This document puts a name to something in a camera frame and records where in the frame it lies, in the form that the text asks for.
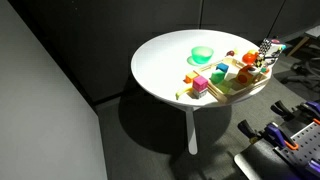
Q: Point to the blue toy block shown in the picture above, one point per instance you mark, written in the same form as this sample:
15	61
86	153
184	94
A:
222	67

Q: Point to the wooden tray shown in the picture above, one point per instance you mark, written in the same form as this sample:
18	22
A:
218	97

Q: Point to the yellow toy banana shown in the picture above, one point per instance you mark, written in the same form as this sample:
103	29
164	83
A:
180	94

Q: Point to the orange toy block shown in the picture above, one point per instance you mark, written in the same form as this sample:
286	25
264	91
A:
191	77

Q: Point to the purple and black clamp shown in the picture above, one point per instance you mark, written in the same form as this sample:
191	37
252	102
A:
283	110

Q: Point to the yellow round toy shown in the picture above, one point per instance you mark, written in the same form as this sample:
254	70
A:
236	51

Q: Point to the green plastic bowl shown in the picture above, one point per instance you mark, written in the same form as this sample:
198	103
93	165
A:
202	54

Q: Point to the white table leg base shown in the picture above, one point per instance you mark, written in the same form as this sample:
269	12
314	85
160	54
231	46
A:
191	133

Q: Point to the wooden leg desk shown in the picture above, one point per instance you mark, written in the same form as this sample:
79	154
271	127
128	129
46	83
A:
298	45

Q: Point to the red round toy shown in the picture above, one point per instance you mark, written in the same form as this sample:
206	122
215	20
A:
248	58

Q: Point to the lime toy block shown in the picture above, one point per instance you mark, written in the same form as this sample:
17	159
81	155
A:
226	86

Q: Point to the green toy block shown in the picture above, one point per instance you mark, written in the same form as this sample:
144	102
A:
217	76

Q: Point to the red toy strawberry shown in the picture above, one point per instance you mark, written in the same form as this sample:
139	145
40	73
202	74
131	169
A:
264	70

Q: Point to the dark red toy ball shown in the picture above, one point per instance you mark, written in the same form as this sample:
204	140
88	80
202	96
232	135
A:
230	53

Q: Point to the black mounting platform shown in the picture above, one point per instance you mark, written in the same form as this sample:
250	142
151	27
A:
260	163

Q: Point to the grey perforated board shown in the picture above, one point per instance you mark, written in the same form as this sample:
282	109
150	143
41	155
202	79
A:
305	140

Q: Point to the white patterned fabric cube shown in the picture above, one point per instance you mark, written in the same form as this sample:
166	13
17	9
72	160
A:
263	61

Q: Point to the black fabric letter cube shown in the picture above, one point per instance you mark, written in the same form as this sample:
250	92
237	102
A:
269	46

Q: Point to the yellow orange toy fruit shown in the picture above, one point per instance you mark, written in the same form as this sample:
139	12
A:
252	51

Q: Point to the orange fabric cube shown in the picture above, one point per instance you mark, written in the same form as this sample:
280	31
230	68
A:
245	77

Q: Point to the white toy block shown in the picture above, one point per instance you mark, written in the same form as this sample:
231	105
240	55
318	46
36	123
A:
199	94

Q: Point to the pink toy block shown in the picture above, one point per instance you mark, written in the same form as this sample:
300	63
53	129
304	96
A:
200	82

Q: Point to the small purple clamp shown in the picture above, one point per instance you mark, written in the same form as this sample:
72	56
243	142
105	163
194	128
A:
314	167

